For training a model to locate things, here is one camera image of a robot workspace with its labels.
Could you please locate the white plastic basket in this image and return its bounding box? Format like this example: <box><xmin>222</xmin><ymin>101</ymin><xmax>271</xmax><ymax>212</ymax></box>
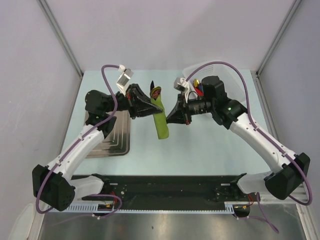
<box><xmin>188</xmin><ymin>64</ymin><xmax>246</xmax><ymax>104</ymax></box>

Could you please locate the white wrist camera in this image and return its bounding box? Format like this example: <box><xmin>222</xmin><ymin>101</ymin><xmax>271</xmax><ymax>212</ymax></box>
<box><xmin>116</xmin><ymin>64</ymin><xmax>134</xmax><ymax>95</ymax></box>
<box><xmin>173</xmin><ymin>77</ymin><xmax>190</xmax><ymax>103</ymax></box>

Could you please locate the red utensil sleeve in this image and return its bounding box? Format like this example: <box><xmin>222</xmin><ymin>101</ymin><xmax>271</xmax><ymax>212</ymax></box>
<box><xmin>195</xmin><ymin>88</ymin><xmax>204</xmax><ymax>97</ymax></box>

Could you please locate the aluminium front rail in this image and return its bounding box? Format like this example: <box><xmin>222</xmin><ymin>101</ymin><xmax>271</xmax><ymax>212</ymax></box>
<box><xmin>260</xmin><ymin>185</ymin><xmax>308</xmax><ymax>204</ymax></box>

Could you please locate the white cable duct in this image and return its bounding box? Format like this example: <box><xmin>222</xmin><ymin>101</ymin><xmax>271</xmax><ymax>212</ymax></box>
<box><xmin>63</xmin><ymin>202</ymin><xmax>235</xmax><ymax>215</ymax></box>

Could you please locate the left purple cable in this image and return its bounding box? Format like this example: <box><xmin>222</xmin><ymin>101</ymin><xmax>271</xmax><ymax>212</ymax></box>
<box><xmin>35</xmin><ymin>64</ymin><xmax>126</xmax><ymax>221</ymax></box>

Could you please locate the aluminium frame post left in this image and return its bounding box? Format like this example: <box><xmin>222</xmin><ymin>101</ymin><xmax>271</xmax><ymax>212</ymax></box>
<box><xmin>36</xmin><ymin>0</ymin><xmax>84</xmax><ymax>79</ymax></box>

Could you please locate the aluminium frame post right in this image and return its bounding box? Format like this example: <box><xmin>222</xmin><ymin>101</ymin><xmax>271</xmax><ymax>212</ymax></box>
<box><xmin>255</xmin><ymin>0</ymin><xmax>304</xmax><ymax>77</ymax></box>

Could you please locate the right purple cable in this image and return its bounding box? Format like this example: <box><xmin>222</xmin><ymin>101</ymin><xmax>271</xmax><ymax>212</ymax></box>
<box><xmin>184</xmin><ymin>61</ymin><xmax>313</xmax><ymax>234</ymax></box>

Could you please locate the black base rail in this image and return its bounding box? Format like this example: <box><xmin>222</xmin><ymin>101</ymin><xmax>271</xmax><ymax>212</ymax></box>
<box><xmin>82</xmin><ymin>175</ymin><xmax>257</xmax><ymax>210</ymax></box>

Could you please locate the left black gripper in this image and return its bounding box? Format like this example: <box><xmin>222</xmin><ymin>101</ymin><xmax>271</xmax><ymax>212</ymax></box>
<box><xmin>104</xmin><ymin>83</ymin><xmax>163</xmax><ymax>120</ymax></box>

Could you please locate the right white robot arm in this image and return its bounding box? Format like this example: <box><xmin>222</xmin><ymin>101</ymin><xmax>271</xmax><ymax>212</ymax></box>
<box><xmin>166</xmin><ymin>76</ymin><xmax>310</xmax><ymax>201</ymax></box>

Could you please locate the green paper napkin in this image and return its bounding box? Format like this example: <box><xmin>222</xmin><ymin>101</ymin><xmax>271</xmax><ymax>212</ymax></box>
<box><xmin>149</xmin><ymin>91</ymin><xmax>170</xmax><ymax>140</ymax></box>

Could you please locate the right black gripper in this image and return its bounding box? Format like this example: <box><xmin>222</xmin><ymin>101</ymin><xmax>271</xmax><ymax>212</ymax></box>
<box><xmin>165</xmin><ymin>91</ymin><xmax>215</xmax><ymax>126</ymax></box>

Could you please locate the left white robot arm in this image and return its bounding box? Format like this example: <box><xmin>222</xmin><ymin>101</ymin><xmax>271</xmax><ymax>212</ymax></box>
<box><xmin>32</xmin><ymin>84</ymin><xmax>163</xmax><ymax>214</ymax></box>

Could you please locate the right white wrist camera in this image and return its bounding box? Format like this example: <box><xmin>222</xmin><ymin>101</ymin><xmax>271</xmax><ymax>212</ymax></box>
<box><xmin>173</xmin><ymin>77</ymin><xmax>190</xmax><ymax>103</ymax></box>

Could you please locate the purple cable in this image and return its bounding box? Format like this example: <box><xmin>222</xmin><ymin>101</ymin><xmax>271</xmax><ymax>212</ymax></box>
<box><xmin>35</xmin><ymin>64</ymin><xmax>126</xmax><ymax>221</ymax></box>
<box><xmin>184</xmin><ymin>61</ymin><xmax>313</xmax><ymax>234</ymax></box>

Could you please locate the gold spoon in basket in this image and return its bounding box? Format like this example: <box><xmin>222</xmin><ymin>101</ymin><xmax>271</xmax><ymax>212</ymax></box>
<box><xmin>193</xmin><ymin>79</ymin><xmax>201</xmax><ymax>88</ymax></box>

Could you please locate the metal tray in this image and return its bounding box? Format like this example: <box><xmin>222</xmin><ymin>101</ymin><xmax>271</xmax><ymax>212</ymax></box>
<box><xmin>87</xmin><ymin>111</ymin><xmax>131</xmax><ymax>159</ymax></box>

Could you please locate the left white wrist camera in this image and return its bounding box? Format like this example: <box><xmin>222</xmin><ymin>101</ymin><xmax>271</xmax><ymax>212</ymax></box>
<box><xmin>116</xmin><ymin>64</ymin><xmax>134</xmax><ymax>95</ymax></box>

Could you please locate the iridescent spoon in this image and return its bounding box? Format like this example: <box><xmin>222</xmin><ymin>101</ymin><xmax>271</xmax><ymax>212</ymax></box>
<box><xmin>150</xmin><ymin>86</ymin><xmax>162</xmax><ymax>100</ymax></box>

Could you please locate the aluminium frame post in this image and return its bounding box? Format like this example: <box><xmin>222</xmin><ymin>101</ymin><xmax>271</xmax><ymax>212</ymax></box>
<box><xmin>36</xmin><ymin>0</ymin><xmax>84</xmax><ymax>79</ymax></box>
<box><xmin>255</xmin><ymin>0</ymin><xmax>304</xmax><ymax>77</ymax></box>

